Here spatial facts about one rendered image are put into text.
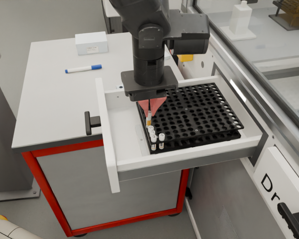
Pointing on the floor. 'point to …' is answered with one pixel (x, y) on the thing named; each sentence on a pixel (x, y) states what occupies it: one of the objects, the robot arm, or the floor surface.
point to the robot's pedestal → (6, 149)
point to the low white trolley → (84, 140)
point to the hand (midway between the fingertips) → (149, 112)
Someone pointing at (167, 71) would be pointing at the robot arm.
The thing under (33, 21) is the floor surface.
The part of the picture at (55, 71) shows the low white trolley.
